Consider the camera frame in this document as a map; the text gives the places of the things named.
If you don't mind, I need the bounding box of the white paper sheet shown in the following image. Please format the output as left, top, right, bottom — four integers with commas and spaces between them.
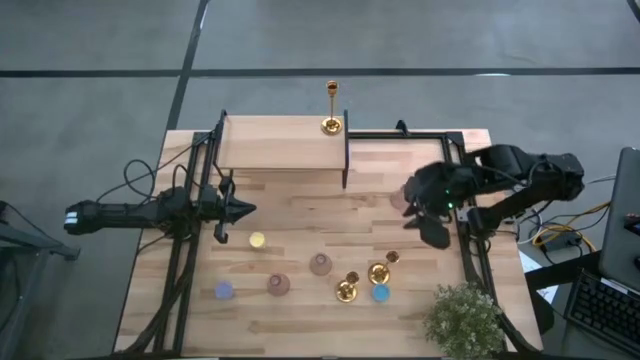
518, 249, 559, 305

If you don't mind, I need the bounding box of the grey laptop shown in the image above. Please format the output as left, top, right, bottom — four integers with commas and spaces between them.
598, 146, 640, 294

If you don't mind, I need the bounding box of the short gold candlestick holder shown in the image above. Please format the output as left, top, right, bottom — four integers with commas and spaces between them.
320, 79, 344, 137

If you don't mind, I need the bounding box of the yellow cable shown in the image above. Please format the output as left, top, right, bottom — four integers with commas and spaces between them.
532, 201, 612, 254

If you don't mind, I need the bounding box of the grey metal stand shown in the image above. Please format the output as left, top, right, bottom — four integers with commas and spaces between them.
0, 199, 81, 360

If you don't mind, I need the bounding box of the black keyboard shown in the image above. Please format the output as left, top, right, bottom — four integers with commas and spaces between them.
564, 269, 640, 356

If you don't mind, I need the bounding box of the white cable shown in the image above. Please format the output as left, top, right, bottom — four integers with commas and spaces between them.
514, 173, 617, 246

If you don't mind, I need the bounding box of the pink ribbed glass candle holder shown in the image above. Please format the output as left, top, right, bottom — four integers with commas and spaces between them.
389, 185, 409, 211
266, 272, 292, 297
308, 252, 334, 277

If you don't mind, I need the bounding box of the black aluminium table frame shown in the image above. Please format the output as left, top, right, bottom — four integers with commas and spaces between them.
149, 128, 544, 357

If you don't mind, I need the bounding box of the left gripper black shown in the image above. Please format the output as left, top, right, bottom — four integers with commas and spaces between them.
198, 171, 258, 245

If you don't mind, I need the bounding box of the tall gold candlestick holder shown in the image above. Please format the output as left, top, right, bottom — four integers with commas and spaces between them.
367, 249, 401, 286
334, 270, 361, 304

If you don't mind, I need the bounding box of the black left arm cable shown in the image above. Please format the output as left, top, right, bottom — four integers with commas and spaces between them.
94, 143, 201, 204

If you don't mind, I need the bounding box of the black side table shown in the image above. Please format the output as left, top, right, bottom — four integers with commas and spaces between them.
523, 249, 640, 360

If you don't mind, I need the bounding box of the wooden shelf with black legs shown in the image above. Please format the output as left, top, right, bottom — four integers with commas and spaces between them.
213, 109, 351, 190

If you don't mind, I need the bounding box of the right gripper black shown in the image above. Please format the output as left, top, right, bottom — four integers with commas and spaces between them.
401, 160, 484, 250

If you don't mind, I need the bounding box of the black power adapter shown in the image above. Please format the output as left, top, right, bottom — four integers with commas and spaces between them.
542, 230, 584, 254

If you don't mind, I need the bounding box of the green plant with white flowers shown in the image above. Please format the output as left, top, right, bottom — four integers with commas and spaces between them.
423, 282, 506, 359

